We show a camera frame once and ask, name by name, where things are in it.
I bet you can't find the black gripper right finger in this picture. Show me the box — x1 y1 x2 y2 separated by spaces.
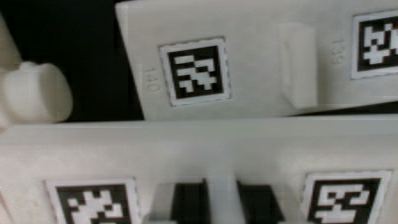
236 182 284 224

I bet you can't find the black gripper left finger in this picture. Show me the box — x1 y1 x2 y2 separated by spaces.
171 181 208 222

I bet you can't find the white cabinet body box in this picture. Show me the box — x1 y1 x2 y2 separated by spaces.
0 14 73 132

